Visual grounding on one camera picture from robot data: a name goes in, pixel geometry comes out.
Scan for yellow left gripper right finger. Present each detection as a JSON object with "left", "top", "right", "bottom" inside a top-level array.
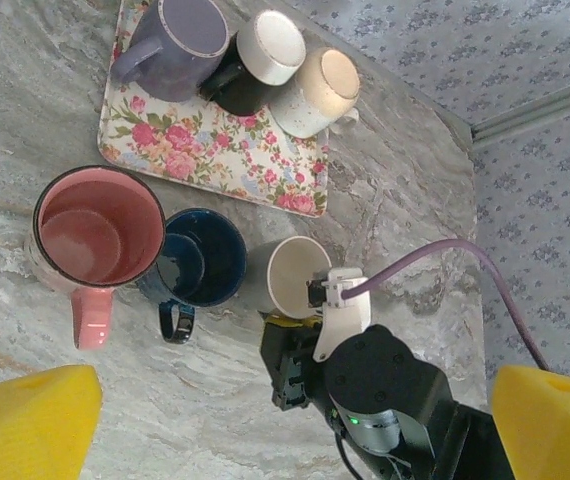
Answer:
[{"left": 492, "top": 364, "right": 570, "bottom": 480}]

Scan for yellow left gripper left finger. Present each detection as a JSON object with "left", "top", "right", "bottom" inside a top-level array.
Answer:
[{"left": 0, "top": 363, "right": 104, "bottom": 480}]

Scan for black mug with white base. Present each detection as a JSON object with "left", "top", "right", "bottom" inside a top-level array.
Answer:
[{"left": 199, "top": 9, "right": 308, "bottom": 117}]

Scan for purple mug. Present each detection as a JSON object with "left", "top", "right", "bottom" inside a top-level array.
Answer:
[{"left": 109, "top": 0, "right": 231, "bottom": 104}]

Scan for dark blue mug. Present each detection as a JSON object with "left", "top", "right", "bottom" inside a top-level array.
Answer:
[{"left": 134, "top": 208, "right": 249, "bottom": 345}]

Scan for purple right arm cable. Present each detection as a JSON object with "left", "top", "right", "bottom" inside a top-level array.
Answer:
[{"left": 343, "top": 238, "right": 552, "bottom": 374}]

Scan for cream speckled mug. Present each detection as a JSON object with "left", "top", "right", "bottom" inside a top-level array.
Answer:
[{"left": 269, "top": 47, "right": 362, "bottom": 140}]

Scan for aluminium corner post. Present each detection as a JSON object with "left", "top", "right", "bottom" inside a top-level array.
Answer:
[{"left": 468, "top": 73, "right": 570, "bottom": 147}]

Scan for small grey mug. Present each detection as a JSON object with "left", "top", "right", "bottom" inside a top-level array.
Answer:
[{"left": 244, "top": 236, "right": 334, "bottom": 319}]

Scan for pink mug with ghost print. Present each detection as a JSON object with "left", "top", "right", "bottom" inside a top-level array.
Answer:
[{"left": 23, "top": 166, "right": 168, "bottom": 351}]

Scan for thin black cable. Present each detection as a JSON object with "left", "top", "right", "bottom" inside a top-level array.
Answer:
[{"left": 333, "top": 433, "right": 369, "bottom": 480}]

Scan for floral print tray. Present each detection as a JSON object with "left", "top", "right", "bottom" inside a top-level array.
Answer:
[{"left": 95, "top": 0, "right": 331, "bottom": 219}]

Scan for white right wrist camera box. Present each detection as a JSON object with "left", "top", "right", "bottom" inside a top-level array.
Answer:
[{"left": 306, "top": 266, "right": 371, "bottom": 364}]

